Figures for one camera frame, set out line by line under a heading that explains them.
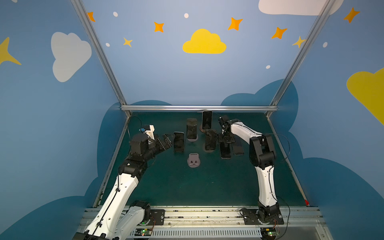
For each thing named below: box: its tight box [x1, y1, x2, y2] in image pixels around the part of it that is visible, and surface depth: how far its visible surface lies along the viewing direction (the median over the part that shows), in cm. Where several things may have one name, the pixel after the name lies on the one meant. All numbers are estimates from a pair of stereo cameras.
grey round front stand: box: [187, 153, 201, 168], surface depth 92 cm
